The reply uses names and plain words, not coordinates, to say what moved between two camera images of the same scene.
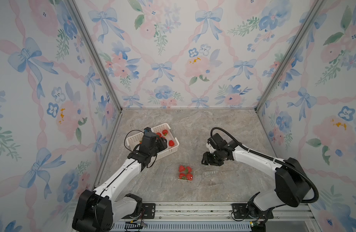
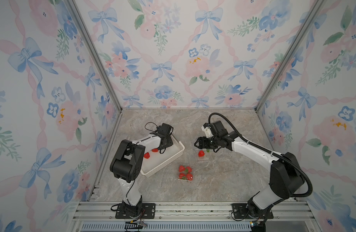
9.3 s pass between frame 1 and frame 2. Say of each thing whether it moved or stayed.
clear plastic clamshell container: stayed
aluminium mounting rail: stayed
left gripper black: moved
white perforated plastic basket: moved
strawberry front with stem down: stayed
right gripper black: moved
